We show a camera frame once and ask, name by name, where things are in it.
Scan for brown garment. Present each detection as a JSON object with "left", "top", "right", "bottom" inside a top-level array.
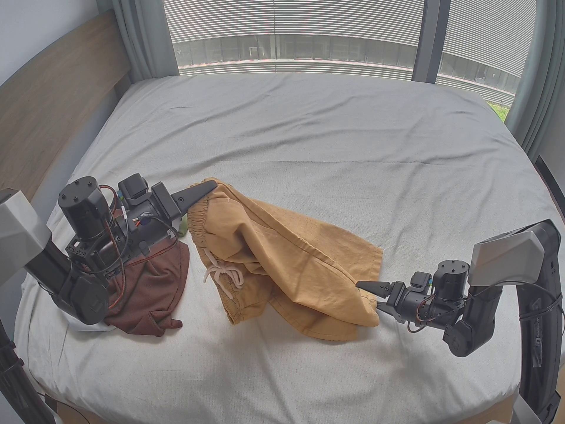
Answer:
[{"left": 102, "top": 232, "right": 191, "bottom": 339}]

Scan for grey-green curtain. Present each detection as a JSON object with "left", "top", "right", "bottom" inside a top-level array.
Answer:
[
  {"left": 92, "top": 0, "right": 179, "bottom": 84},
  {"left": 503, "top": 0, "right": 565, "bottom": 161}
]

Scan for bed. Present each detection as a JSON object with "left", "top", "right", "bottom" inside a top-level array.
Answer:
[{"left": 0, "top": 9, "right": 565, "bottom": 424}]

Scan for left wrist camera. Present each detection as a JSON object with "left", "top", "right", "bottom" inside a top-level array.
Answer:
[{"left": 117, "top": 173, "right": 151, "bottom": 213}]

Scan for window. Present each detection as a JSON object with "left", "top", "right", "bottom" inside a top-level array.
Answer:
[{"left": 159, "top": 0, "right": 539, "bottom": 120}]

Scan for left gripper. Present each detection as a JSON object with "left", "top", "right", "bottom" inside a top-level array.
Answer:
[{"left": 116, "top": 183, "right": 185, "bottom": 247}]

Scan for black cable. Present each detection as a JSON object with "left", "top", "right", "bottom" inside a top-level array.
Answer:
[{"left": 140, "top": 212, "right": 178, "bottom": 257}]

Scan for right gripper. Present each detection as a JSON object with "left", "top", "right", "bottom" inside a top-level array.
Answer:
[{"left": 355, "top": 280, "right": 436, "bottom": 326}]

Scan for mustard yellow shorts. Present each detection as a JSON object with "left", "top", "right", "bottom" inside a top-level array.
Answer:
[{"left": 187, "top": 177, "right": 384, "bottom": 341}]

